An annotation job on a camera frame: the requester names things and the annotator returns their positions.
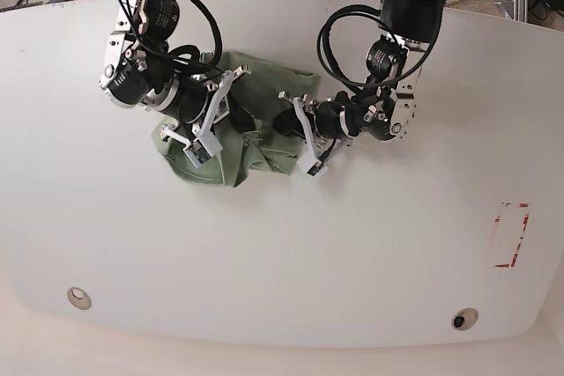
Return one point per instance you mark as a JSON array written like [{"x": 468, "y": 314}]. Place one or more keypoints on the green polo shirt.
[{"x": 256, "y": 146}]

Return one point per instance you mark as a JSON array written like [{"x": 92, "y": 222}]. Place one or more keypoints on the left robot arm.
[{"x": 411, "y": 29}]

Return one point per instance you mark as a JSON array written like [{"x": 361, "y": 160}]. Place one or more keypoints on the table cable grommet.
[
  {"x": 79, "y": 298},
  {"x": 465, "y": 319}
]

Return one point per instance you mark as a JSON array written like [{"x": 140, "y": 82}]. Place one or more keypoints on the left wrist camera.
[{"x": 311, "y": 165}]

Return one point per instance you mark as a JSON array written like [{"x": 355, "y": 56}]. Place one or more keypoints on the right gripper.
[{"x": 198, "y": 105}]

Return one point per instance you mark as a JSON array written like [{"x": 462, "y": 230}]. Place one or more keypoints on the right table cable grommet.
[{"x": 465, "y": 319}]

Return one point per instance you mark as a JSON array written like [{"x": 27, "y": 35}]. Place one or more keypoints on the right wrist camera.
[{"x": 204, "y": 147}]

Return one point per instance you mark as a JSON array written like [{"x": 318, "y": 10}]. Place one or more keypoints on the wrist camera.
[
  {"x": 311, "y": 165},
  {"x": 204, "y": 147}
]

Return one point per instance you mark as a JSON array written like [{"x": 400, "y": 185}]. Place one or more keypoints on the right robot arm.
[{"x": 141, "y": 69}]

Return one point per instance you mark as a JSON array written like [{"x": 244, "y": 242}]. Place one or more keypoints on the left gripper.
[{"x": 334, "y": 119}]

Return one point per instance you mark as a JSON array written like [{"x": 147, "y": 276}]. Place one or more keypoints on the left table cable grommet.
[{"x": 79, "y": 298}]

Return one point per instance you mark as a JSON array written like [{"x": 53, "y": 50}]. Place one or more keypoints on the red tape rectangle marking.
[{"x": 509, "y": 229}]

